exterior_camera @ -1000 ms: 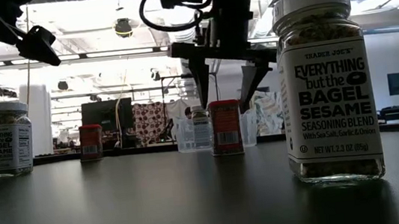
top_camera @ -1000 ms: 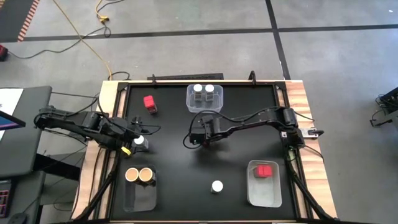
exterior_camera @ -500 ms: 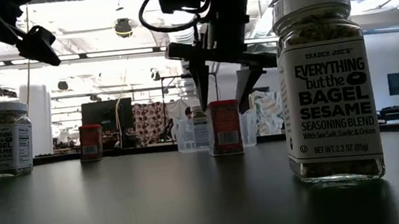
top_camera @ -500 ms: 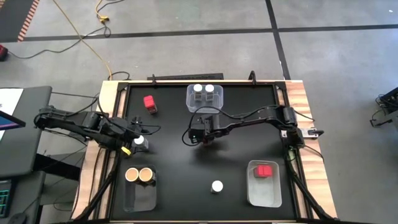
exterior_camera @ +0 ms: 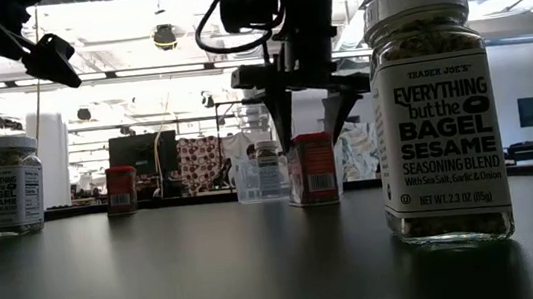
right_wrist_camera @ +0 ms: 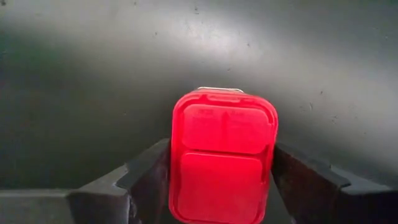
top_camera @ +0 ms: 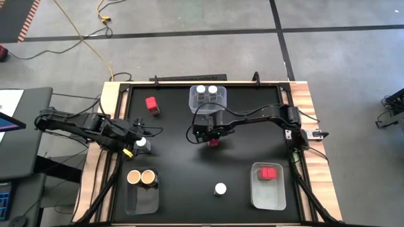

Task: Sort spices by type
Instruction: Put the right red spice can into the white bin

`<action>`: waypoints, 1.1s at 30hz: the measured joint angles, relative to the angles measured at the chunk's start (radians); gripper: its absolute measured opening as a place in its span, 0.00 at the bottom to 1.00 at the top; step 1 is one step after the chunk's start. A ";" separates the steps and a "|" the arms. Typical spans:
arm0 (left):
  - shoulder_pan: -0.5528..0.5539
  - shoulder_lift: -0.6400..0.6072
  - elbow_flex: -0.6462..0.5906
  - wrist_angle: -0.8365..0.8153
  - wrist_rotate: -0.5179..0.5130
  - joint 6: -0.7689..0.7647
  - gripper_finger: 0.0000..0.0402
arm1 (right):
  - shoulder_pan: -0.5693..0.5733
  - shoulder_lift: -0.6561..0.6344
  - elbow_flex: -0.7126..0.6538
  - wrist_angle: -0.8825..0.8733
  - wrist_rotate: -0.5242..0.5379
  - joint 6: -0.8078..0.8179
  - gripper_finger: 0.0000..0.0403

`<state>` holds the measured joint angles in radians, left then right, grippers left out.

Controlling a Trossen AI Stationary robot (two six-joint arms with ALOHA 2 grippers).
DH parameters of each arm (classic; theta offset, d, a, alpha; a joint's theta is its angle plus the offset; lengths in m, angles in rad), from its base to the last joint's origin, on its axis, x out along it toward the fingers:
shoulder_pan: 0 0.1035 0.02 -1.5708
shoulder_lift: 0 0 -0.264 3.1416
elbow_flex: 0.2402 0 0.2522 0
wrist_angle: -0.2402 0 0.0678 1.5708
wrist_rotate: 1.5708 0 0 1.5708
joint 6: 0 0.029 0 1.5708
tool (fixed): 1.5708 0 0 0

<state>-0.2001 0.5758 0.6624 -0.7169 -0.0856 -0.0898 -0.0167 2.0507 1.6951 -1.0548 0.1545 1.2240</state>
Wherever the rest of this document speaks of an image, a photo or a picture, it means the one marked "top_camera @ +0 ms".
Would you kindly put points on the red device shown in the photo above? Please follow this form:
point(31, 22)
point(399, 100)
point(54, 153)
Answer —
point(2, 53)

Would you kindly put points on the red-lidded smoked paprika tin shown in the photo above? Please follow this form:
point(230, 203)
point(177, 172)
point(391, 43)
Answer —
point(267, 172)
point(213, 143)
point(151, 102)

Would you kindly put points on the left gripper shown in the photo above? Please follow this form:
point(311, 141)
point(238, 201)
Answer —
point(121, 135)

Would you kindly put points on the black mat striped edge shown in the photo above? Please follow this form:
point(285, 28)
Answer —
point(12, 19)

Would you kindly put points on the tablet screen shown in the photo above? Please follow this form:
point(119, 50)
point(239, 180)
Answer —
point(8, 124)

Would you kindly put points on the white-lidded bagel seasoning jar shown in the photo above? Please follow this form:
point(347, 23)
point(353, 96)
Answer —
point(212, 89)
point(141, 142)
point(220, 188)
point(200, 89)

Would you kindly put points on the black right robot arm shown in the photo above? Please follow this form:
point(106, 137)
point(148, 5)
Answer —
point(259, 113)

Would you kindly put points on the black rig frame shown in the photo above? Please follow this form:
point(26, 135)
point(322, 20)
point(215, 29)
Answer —
point(236, 84)

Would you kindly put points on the grey side desk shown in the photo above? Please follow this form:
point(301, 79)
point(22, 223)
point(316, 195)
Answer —
point(22, 151)

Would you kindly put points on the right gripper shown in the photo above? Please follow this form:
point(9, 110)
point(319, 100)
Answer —
point(208, 126)

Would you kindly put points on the black arched clamp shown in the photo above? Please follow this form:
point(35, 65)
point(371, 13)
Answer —
point(155, 81)
point(256, 79)

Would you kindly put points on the tan cup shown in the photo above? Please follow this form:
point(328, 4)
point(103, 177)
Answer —
point(148, 176)
point(134, 176)

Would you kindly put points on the white plastic bin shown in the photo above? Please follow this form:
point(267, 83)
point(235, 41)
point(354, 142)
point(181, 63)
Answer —
point(268, 197)

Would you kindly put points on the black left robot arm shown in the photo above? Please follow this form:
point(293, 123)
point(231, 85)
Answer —
point(79, 124)

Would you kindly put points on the long black bar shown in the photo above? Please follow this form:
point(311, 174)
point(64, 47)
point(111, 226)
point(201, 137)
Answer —
point(189, 77)

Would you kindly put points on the backlit keyboard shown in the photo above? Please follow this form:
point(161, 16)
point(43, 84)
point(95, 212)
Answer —
point(3, 201)

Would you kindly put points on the clear plastic bin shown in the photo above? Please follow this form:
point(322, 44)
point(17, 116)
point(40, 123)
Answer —
point(192, 104)
point(142, 201)

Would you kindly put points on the white paper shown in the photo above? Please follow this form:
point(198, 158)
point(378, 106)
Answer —
point(11, 99)

